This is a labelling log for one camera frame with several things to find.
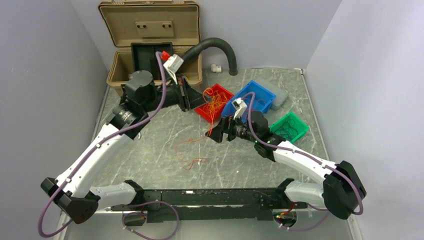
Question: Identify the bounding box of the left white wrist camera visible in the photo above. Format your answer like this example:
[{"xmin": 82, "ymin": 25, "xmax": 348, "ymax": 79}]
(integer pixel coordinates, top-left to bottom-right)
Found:
[{"xmin": 160, "ymin": 51, "xmax": 184, "ymax": 85}]

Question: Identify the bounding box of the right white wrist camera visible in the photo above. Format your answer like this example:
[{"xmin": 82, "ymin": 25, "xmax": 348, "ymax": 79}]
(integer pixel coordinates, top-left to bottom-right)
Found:
[{"xmin": 231, "ymin": 97, "xmax": 247, "ymax": 120}]

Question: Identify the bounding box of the black corrugated hose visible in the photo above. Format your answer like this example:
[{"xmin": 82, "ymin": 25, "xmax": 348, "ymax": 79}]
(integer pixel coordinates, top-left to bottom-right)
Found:
[{"xmin": 180, "ymin": 37, "xmax": 239, "ymax": 77}]

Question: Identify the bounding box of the red plastic bin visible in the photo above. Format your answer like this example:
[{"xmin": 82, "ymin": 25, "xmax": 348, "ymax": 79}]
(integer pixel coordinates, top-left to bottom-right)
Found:
[{"xmin": 194, "ymin": 83, "xmax": 234, "ymax": 123}]

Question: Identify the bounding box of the blue plastic bin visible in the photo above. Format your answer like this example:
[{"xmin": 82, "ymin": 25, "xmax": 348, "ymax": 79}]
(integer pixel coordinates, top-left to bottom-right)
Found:
[{"xmin": 218, "ymin": 80, "xmax": 276, "ymax": 120}]

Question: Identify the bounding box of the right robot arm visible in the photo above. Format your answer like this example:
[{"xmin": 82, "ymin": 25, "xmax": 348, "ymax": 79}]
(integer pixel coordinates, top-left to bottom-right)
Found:
[{"xmin": 206, "ymin": 111, "xmax": 367, "ymax": 220}]

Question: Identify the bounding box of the grey plastic case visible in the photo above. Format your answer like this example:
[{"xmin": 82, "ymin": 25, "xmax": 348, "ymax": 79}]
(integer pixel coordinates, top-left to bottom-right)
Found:
[{"xmin": 255, "ymin": 77, "xmax": 289, "ymax": 111}]

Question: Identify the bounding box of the white pipe fitting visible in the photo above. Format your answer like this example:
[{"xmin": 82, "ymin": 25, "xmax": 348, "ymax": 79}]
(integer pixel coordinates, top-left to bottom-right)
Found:
[{"xmin": 210, "ymin": 64, "xmax": 222, "ymax": 73}]

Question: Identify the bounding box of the yellow wire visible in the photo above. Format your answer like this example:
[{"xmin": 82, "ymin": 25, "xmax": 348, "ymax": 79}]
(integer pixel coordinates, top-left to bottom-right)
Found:
[{"xmin": 200, "ymin": 92, "xmax": 231, "ymax": 117}]

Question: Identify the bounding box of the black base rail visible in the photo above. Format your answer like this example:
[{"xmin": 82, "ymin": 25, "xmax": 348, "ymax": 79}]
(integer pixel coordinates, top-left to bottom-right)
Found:
[{"xmin": 110, "ymin": 188, "xmax": 307, "ymax": 223}]

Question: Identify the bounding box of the green plastic bin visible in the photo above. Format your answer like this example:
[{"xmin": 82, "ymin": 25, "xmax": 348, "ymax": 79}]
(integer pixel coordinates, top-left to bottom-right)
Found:
[{"xmin": 269, "ymin": 111, "xmax": 310, "ymax": 144}]

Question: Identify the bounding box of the black toolbox tray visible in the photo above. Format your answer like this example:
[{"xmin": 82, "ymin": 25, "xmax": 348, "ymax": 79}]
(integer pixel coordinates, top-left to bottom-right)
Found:
[{"xmin": 130, "ymin": 42, "xmax": 173, "ymax": 74}]

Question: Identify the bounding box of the tan plastic toolbox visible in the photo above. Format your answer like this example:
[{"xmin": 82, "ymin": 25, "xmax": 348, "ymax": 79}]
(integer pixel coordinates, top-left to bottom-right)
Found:
[{"xmin": 97, "ymin": 0, "xmax": 201, "ymax": 96}]

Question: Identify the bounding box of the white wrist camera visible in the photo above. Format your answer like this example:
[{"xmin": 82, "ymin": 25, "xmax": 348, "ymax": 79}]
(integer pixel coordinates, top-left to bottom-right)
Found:
[
  {"xmin": 160, "ymin": 51, "xmax": 184, "ymax": 85},
  {"xmin": 231, "ymin": 97, "xmax": 247, "ymax": 120}
]

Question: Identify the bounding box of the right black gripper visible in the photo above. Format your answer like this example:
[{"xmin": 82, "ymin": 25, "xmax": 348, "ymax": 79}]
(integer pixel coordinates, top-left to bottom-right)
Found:
[{"xmin": 205, "ymin": 111, "xmax": 259, "ymax": 143}]

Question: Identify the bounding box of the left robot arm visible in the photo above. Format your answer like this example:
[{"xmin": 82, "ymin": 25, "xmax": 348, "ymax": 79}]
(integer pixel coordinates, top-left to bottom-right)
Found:
[{"xmin": 41, "ymin": 70, "xmax": 210, "ymax": 224}]

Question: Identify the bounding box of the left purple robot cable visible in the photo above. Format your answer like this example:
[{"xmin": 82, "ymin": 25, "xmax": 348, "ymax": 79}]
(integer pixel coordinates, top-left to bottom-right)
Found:
[{"xmin": 37, "ymin": 51, "xmax": 182, "ymax": 240}]

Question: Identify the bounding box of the purple wire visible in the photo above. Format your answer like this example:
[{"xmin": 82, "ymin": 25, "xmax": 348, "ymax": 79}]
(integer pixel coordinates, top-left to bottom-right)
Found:
[{"xmin": 276, "ymin": 117, "xmax": 304, "ymax": 140}]

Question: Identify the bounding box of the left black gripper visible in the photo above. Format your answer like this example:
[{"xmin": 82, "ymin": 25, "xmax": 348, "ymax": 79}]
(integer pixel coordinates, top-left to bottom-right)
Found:
[{"xmin": 142, "ymin": 74, "xmax": 212, "ymax": 113}]

